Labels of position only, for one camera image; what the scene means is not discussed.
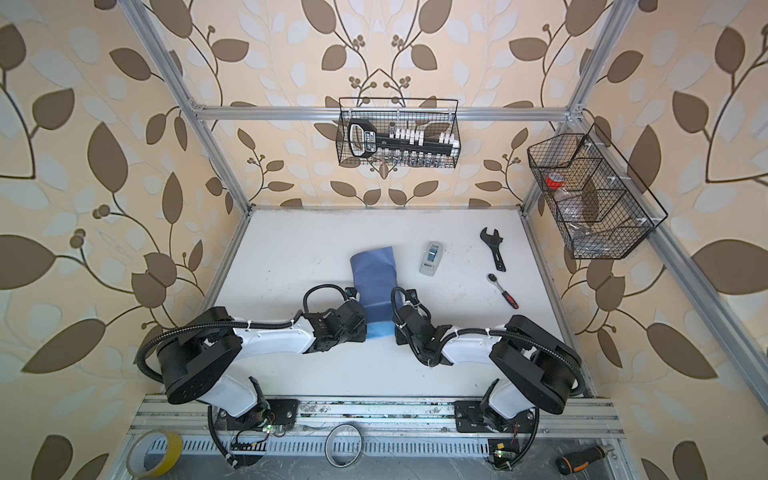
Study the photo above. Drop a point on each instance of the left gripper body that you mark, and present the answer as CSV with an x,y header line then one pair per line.
x,y
358,335

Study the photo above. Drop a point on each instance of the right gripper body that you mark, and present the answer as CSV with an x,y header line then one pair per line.
x,y
400,338

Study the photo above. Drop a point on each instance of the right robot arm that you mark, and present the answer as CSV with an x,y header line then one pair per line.
x,y
539,373

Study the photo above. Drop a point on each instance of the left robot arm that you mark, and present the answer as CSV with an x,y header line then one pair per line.
x,y
195,362

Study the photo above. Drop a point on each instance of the black adjustable wrench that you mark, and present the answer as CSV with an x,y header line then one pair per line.
x,y
493,241

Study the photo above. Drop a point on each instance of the red capped plastic item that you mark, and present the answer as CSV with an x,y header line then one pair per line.
x,y
554,180

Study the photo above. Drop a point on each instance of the orange black screwdriver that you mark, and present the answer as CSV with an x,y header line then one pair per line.
x,y
574,462

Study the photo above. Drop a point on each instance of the yellow tape roll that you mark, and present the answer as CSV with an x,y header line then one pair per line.
x,y
154,454

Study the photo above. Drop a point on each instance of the red handled ratchet wrench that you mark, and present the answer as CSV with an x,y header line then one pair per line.
x,y
504,293

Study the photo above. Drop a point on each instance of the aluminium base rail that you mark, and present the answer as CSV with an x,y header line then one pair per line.
x,y
409,426

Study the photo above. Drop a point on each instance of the black socket set rail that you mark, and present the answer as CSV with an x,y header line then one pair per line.
x,y
365,141

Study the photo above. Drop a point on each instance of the back wire basket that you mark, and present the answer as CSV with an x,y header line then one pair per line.
x,y
432,114

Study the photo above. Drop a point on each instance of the wire basket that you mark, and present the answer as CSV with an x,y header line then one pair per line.
x,y
432,114
605,208

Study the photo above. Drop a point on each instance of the right wire basket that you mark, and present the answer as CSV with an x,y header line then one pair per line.
x,y
605,208

